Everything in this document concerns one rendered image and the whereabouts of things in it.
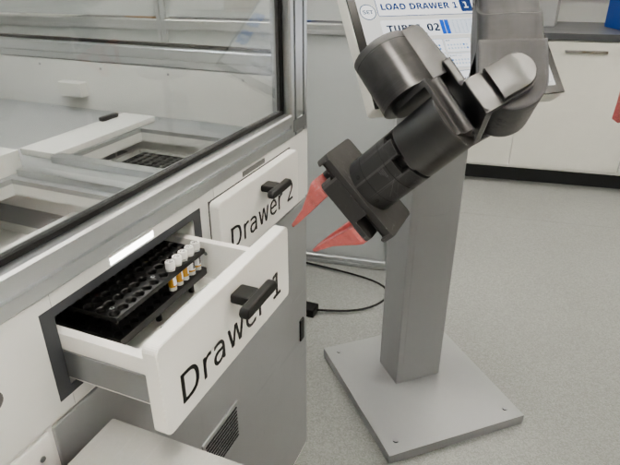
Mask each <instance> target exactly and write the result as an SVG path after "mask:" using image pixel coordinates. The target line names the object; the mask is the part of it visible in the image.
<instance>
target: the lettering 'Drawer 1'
mask: <svg viewBox="0 0 620 465"><path fill-rule="evenodd" d="M275 277H276V282H277V288H276V294H275V296H274V297H273V299H275V298H276V297H277V296H278V294H279V293H280V290H279V291H278V272H276V273H275V275H274V276H273V278H272V279H273V280H274V279H275ZM248 320H249V319H248ZM248 320H246V325H247V326H248V327H249V328H250V327H252V326H253V324H254V323H255V321H256V317H255V319H254V321H253V322H252V323H251V324H249V322H248ZM236 330H237V334H238V337H239V339H240V338H241V337H242V331H243V319H242V318H241V327H240V331H239V328H238V325H237V322H236V323H235V324H234V331H233V338H232V334H231V331H230V330H229V331H228V335H229V339H230V342H231V345H232V348H233V346H234V345H235V332H236ZM220 344H222V346H221V348H220V349H219V350H218V351H217V353H216V355H215V358H214V364H215V365H219V364H220V362H221V360H222V358H224V357H225V356H226V352H225V343H224V340H220V341H219V342H218V343H217V344H216V346H215V347H214V351H215V350H216V349H217V347H218V346H219V345H220ZM221 350H222V356H221V359H220V360H219V361H217V356H218V354H219V353H220V351H221ZM210 355H211V351H210V352H209V353H208V355H207V357H205V358H204V359H203V366H204V375H205V379H206V378H207V377H208V373H207V359H208V357H209V356H210ZM191 369H195V371H196V376H197V380H196V384H195V386H194V388H193V390H192V391H191V393H190V394H189V395H188V396H186V392H185V378H184V376H185V375H186V374H187V373H188V372H189V371H190V370H191ZM180 377H181V385H182V391H183V399H184V404H185V403H186V402H187V401H188V400H189V398H190V397H191V396H192V395H193V393H194V392H195V390H196V388H197V385H198V381H199V369H198V366H197V365H196V364H192V365H191V366H189V367H188V368H187V369H186V370H185V371H184V372H183V373H182V375H181V376H180Z"/></svg>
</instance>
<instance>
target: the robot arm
mask: <svg viewBox="0 0 620 465"><path fill-rule="evenodd" d="M354 69H355V71H356V72H357V74H358V76H359V77H360V79H361V80H362V82H363V83H364V85H365V86H366V88H367V90H368V91H369V93H370V94H371V96H372V98H373V99H374V101H375V102H376V105H377V106H378V108H379V109H380V111H381V113H382V114H383V115H384V116H385V118H386V119H396V118H404V117H406V118H405V119H404V120H403V121H402V122H400V123H399V124H398V125H397V126H395V127H394V128H393V129H392V130H391V131H389V132H388V133H387V134H386V135H385V136H383V137H382V138H381V139H380V140H378V141H377V142H376V143H375V144H374V145H373V146H372V147H371V148H370V149H368V150H367V151H366V152H365V153H364V154H362V153H361V152H360V150H358V149H357V148H356V146H355V145H354V144H353V143H352V142H351V141H350V140H349V139H348V138H347V139H345V140H344V141H343V142H341V143H340V144H339V145H338V146H337V147H335V148H334V149H332V150H331V151H329V152H328V153H327V154H325V155H324V156H323V157H322V158H321V159H320V160H319V161H318V162H317V163H318V166H319V167H321V166H322V165H323V166H324V167H325V168H326V170H325V171H324V172H323V173H321V174H320V175H319V176H318V177H317V178H316V179H315V180H314V181H313V182H312V183H311V184H310V187H309V190H308V193H307V196H306V199H305V201H304V205H303V208H302V210H301V212H300V213H299V214H298V216H297V217H296V219H295V220H294V222H293V223H292V227H294V226H295V225H297V224H298V223H299V222H300V221H302V220H303V219H304V218H305V217H306V216H307V215H308V214H309V213H310V212H312V211H313V210H314V209H315V208H316V207H317V206H318V205H319V204H320V203H321V202H322V201H323V200H324V199H326V198H327V197H329V198H330V199H331V200H332V201H333V202H334V204H335V205H336V206H337V207H338V208H339V210H340V211H341V212H342V213H343V215H344V216H345V217H346V218H347V219H348V222H346V223H345V224H343V225H342V226H341V227H339V228H338V229H337V230H336V231H335V232H333V233H332V234H330V235H329V236H328V237H326V238H325V239H324V240H323V241H321V242H320V243H319V244H318V245H317V246H316V247H315V248H314V249H313V251H314V252H316V251H319V250H323V249H326V248H329V247H331V246H343V245H358V244H364V243H366V242H367V241H368V240H370V239H371V238H373V236H374V235H375V234H376V232H379V233H380V235H381V236H382V239H381V241H382V242H383V243H385V242H386V241H388V240H389V239H391V238H392V237H394V236H395V235H396V234H397V232H398V231H399V229H400V227H401V226H402V224H403V223H404V222H405V220H407V218H408V217H409V215H410V212H409V211H408V209H407V208H406V207H405V206H404V204H403V203H402V202H401V201H400V199H401V198H402V197H404V196H405V195H407V194H408V193H410V192H411V191H412V190H413V189H414V188H415V187H417V186H418V185H420V184H421V183H423V182H424V181H425V180H427V179H428V178H429V177H431V176H432V175H433V174H435V173H437V172H438V171H439V170H441V169H442V168H443V167H445V166H446V165H447V164H449V163H450V162H452V161H453V160H455V159H456V158H457V157H458V156H459V155H460V154H462V153H463V152H465V151H466V150H467V149H469V148H470V147H472V146H474V145H475V144H477V143H479V142H481V141H482V140H484V139H486V138H488V137H489V136H492V137H507V136H510V135H513V134H515V133H517V132H518V131H519V130H520V129H521V128H522V127H523V126H524V125H525V124H526V123H527V121H528V120H529V118H530V117H531V114H532V113H533V111H534V109H535V108H536V106H537V104H538V103H539V101H540V100H541V98H542V96H543V94H544V93H545V92H546V90H547V87H548V83H549V52H548V38H544V37H543V10H542V8H541V7H540V0H472V23H471V70H470V73H469V77H468V78H466V79H465V78H464V76H462V74H461V73H460V71H459V69H458V68H457V67H456V65H455V64H454V62H453V61H452V59H451V58H450V57H446V56H445V55H444V54H443V53H442V51H441V50H440V49H439V48H438V47H437V45H436V44H435V43H434V41H433V40H432V39H431V38H430V37H429V35H428V33H427V32H425V30H424V29H423V28H422V27H420V26H418V25H411V26H409V27H407V28H405V29H404V30H394V31H391V32H388V33H386V34H383V35H382V36H380V37H378V38H376V39H375V40H373V41H372V42H370V43H369V44H368V45H367V46H366V47H365V48H364V49H363V50H362V51H361V52H360V54H359V55H358V57H357V58H356V60H355V63H354Z"/></svg>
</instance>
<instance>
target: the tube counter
mask: <svg viewBox="0 0 620 465"><path fill-rule="evenodd" d="M424 23H425V26H426V29H427V32H428V35H429V36H430V35H450V34H470V33H471V23H472V18H431V19H424Z"/></svg>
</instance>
